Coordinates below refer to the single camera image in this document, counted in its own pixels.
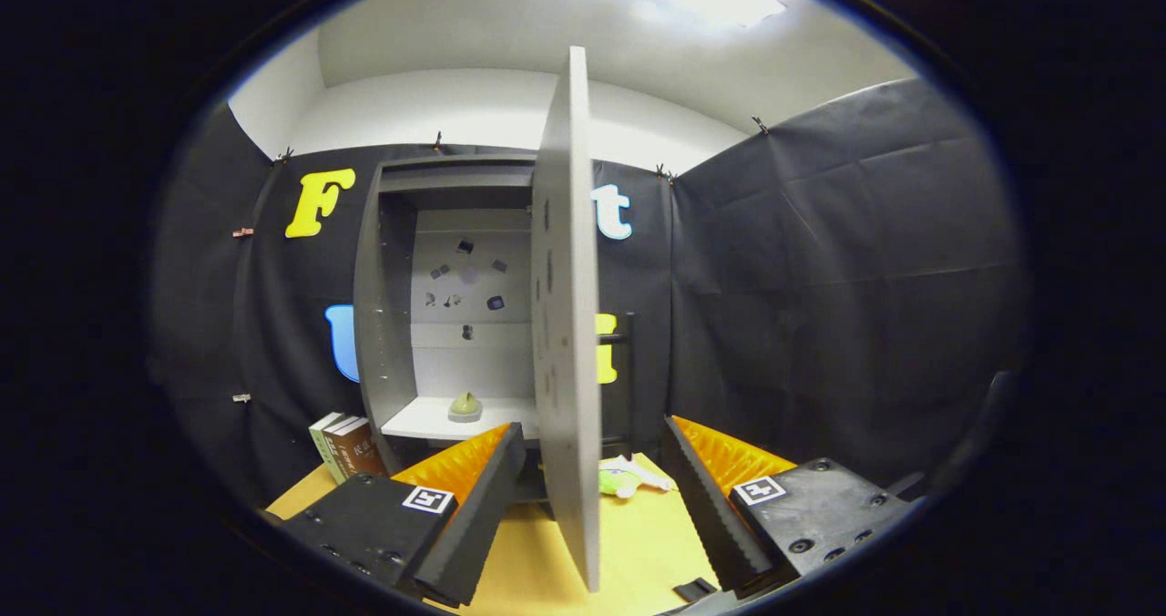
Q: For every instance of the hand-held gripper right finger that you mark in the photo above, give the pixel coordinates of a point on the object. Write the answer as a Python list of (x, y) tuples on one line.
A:
[(706, 516)]

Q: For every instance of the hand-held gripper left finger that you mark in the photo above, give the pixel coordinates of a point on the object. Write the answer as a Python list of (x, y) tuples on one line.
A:
[(478, 516)]

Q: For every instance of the pale green scrubbing brush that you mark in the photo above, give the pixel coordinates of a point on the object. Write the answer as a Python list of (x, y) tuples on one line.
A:
[(465, 406)]

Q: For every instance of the beige cabinet door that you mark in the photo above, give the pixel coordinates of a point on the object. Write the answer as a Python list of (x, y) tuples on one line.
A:
[(565, 324)]

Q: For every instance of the white green toy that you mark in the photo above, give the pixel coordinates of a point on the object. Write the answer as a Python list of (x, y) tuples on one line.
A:
[(629, 475)]

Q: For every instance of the white cabinet shelf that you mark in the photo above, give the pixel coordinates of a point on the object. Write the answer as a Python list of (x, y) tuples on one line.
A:
[(419, 423)]

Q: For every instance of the thick brown book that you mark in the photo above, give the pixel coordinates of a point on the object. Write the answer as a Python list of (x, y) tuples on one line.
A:
[(360, 452)]

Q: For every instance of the thin brown book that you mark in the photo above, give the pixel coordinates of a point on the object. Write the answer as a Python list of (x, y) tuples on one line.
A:
[(332, 452)]

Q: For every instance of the green book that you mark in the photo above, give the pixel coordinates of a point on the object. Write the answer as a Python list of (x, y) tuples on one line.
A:
[(321, 447)]

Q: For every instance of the grey cabinet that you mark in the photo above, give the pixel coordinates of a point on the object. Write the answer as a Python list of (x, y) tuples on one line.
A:
[(373, 324)]

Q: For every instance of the black backdrop cloth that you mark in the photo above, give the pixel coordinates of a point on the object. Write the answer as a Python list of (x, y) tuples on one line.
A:
[(820, 279)]

